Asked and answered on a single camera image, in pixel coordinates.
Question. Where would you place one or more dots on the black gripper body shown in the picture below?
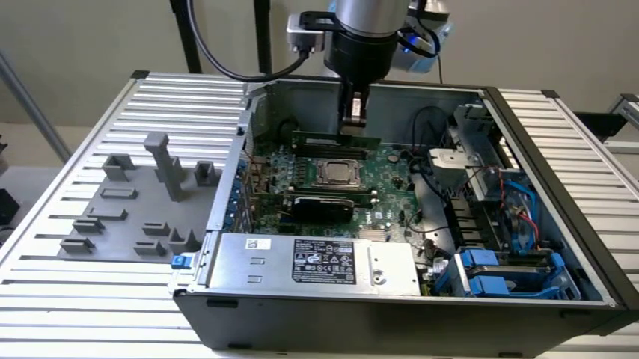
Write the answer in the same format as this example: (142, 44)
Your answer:
(360, 56)

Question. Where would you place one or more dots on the green RAM stick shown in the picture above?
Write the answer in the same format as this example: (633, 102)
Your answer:
(320, 139)

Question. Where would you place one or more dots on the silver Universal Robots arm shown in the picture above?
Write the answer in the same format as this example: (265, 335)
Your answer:
(370, 15)

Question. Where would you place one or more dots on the black RAM slots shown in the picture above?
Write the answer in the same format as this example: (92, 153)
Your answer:
(330, 191)
(330, 152)

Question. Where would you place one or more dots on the coin cell battery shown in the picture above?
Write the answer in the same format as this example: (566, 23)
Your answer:
(394, 157)

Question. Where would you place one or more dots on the CPU in socket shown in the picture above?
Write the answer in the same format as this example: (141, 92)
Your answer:
(340, 172)

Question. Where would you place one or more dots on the black stand pole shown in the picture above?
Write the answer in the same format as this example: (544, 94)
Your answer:
(264, 37)
(188, 37)

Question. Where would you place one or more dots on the silver disk bay cage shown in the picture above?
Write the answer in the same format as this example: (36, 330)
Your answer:
(474, 131)

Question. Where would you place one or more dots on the green motherboard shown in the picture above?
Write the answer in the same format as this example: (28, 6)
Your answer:
(390, 198)

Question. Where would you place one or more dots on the silver power supply unit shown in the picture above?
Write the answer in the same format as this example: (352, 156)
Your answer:
(280, 265)

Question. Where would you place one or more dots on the blue drive caddy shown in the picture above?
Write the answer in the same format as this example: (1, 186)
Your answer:
(494, 273)

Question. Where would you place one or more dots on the grey parts rack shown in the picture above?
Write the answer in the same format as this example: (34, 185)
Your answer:
(125, 209)

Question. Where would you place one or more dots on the blue case latch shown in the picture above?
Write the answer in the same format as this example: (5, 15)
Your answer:
(181, 261)

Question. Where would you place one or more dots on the black open PC case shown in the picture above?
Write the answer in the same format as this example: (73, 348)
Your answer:
(350, 321)

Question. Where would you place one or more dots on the grey metal pole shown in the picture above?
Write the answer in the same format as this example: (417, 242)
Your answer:
(30, 97)

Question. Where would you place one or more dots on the black box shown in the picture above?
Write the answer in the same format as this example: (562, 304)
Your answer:
(8, 207)

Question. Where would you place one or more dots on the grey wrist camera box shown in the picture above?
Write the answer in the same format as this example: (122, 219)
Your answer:
(304, 33)

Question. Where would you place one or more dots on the silver metal bracket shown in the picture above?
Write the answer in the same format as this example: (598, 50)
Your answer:
(452, 164)

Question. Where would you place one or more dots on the aluminium frame profile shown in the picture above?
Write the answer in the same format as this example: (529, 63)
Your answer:
(624, 119)

